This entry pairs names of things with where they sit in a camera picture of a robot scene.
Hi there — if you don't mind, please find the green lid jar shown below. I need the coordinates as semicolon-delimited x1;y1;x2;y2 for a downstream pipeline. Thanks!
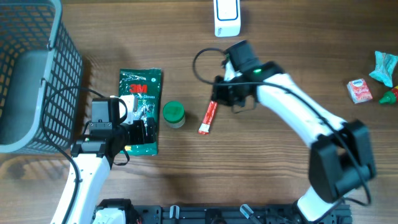
162;101;185;128

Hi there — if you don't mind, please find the red sachet stick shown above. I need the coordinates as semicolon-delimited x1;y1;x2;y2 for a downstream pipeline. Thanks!
198;101;218;135

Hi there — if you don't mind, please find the green 3M gloves packet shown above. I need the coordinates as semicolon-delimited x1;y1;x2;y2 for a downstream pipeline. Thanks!
119;68;162;156

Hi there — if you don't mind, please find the red tissue packet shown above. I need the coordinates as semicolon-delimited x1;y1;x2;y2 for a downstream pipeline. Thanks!
347;78;373;104

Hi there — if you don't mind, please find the teal wipes packet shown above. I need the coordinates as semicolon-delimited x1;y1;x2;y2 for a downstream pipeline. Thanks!
369;51;397;87

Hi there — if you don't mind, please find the red yellow sauce bottle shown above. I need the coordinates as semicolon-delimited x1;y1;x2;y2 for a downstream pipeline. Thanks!
379;86;398;105

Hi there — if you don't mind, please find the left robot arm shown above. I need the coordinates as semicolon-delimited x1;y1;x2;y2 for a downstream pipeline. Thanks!
52;95;157;223

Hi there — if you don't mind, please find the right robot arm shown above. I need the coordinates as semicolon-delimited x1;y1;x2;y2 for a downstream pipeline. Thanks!
213;40;376;223

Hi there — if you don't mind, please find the white barcode scanner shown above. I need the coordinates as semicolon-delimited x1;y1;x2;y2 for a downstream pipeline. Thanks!
213;0;241;37

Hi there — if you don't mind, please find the grey plastic mesh basket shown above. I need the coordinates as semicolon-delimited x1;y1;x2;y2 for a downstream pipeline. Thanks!
1;0;83;154

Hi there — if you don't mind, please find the black left camera cable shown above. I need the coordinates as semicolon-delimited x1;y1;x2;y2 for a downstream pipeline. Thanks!
41;86;106;224

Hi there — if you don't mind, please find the black camera cable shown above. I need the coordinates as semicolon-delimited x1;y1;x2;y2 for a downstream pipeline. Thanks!
41;86;106;224
192;47;373;218

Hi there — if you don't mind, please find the black right camera cable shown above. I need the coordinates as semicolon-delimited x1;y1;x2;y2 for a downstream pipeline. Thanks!
192;47;373;218

